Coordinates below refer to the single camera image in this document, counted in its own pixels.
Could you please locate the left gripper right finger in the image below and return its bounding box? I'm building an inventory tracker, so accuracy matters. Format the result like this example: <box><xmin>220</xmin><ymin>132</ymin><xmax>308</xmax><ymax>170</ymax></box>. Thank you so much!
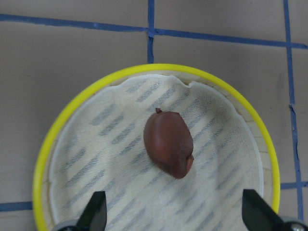
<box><xmin>242</xmin><ymin>189</ymin><xmax>284</xmax><ymax>231</ymax></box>

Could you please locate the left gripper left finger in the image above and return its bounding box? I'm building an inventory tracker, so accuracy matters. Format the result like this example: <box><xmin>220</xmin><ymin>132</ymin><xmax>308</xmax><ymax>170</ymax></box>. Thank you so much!
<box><xmin>76</xmin><ymin>191</ymin><xmax>107</xmax><ymax>231</ymax></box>

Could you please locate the yellow top steamer layer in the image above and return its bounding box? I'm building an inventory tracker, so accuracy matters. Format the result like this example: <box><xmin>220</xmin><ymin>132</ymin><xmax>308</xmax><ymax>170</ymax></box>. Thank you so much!
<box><xmin>33</xmin><ymin>64</ymin><xmax>280</xmax><ymax>231</ymax></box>

